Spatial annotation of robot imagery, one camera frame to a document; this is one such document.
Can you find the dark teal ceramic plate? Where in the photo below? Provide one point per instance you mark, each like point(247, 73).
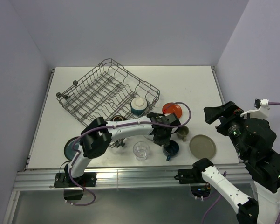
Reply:
point(70, 148)

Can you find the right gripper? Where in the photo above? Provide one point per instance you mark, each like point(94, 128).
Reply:
point(230, 110)

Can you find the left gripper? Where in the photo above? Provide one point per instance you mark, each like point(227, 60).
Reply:
point(163, 142)

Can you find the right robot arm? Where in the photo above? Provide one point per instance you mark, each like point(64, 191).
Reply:
point(252, 137)

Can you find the teal and white bowl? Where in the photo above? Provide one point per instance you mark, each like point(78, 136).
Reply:
point(138, 105)

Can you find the aluminium mounting rail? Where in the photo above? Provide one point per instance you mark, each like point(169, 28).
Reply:
point(116, 178)

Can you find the grey wire dish rack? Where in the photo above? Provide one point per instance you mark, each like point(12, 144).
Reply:
point(106, 91)

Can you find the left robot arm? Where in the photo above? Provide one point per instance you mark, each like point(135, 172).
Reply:
point(97, 136)

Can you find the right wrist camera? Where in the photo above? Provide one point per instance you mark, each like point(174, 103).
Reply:
point(261, 111)

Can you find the grey ceramic cup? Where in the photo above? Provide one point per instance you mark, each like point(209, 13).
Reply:
point(183, 133)

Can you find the orange small plate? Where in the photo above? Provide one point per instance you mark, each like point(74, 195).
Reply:
point(170, 108)

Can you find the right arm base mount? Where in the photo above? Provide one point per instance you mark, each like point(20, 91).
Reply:
point(189, 176)

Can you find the dark blue mug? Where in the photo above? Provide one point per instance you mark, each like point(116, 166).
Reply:
point(171, 150)

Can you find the brown patterned bowl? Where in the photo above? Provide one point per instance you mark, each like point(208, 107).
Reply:
point(118, 118)

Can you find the clear plastic cup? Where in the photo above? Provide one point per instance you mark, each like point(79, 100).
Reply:
point(141, 150)

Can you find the grey ceramic plate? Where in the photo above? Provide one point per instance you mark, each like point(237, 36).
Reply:
point(202, 146)

